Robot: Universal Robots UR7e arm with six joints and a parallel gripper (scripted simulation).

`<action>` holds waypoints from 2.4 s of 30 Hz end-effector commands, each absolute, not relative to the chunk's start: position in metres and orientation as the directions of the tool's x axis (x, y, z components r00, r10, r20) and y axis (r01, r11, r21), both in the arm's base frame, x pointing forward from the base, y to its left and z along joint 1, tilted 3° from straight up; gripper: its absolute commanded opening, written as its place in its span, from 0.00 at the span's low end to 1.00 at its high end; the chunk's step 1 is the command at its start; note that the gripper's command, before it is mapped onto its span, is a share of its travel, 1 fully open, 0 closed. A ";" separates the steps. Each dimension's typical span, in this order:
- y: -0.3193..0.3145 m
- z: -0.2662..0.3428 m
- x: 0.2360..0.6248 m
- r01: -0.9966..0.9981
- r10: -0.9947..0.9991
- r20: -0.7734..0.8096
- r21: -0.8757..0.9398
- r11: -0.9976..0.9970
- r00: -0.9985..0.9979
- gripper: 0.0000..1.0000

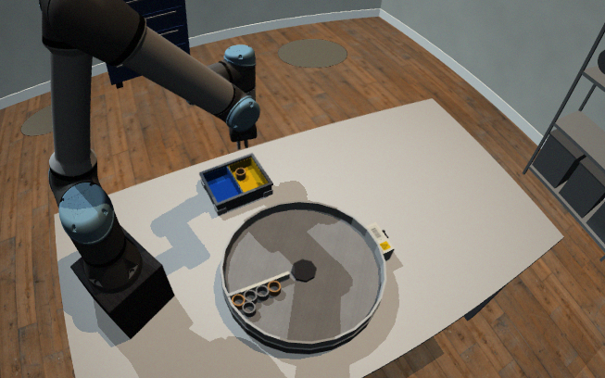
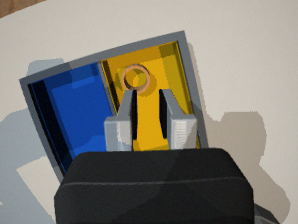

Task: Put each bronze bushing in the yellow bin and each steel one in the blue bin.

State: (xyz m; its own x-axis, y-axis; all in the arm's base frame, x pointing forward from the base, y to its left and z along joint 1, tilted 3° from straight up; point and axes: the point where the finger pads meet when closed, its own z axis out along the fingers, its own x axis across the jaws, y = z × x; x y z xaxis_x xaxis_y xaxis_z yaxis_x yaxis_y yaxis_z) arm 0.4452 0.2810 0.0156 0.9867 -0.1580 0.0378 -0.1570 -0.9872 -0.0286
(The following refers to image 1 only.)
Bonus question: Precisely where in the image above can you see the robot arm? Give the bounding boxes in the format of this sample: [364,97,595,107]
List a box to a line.
[39,0,260,294]

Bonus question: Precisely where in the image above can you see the bronze bushing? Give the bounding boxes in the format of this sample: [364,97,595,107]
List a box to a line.
[232,294,246,309]
[235,168,246,181]
[268,281,281,296]

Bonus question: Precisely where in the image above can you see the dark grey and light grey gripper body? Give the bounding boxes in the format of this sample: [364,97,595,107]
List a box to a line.
[229,86,257,142]

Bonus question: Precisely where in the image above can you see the grey round turntable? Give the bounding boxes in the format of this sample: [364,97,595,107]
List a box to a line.
[221,200,394,354]

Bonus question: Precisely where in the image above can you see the grey metal sleeve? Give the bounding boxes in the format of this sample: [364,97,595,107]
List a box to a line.
[256,285,269,301]
[243,301,256,317]
[244,290,258,304]

